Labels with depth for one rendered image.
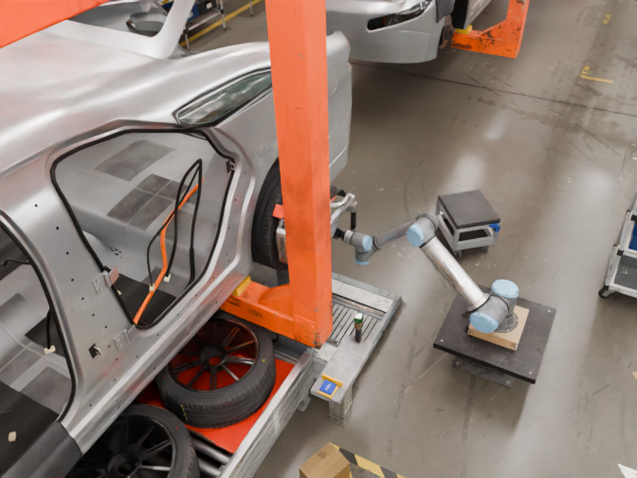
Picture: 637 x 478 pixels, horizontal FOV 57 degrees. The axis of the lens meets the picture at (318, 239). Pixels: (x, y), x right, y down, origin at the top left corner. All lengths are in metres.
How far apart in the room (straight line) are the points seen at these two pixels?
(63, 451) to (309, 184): 1.47
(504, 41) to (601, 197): 1.95
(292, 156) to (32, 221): 1.01
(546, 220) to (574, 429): 1.94
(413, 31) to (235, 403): 3.64
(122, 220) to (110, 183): 0.36
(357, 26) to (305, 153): 3.19
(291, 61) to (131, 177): 1.79
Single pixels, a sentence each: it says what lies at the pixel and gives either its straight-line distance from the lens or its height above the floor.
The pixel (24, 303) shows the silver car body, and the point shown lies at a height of 0.91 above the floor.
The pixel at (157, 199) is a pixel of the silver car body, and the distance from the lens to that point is 3.55.
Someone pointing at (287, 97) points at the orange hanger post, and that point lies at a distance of 2.32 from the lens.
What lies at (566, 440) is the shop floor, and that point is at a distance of 3.76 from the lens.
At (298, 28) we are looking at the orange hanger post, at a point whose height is 2.28.
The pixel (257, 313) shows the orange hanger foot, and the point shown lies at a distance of 3.30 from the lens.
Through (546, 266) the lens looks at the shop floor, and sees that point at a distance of 4.69.
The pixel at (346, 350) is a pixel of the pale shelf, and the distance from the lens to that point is 3.32.
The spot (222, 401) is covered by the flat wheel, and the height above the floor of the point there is 0.50.
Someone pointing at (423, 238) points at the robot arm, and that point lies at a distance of 3.29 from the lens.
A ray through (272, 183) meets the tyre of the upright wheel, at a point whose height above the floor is 1.16.
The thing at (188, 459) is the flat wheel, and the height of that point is 0.50.
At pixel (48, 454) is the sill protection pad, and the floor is 0.93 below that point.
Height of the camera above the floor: 3.04
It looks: 40 degrees down
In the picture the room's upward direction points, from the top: 2 degrees counter-clockwise
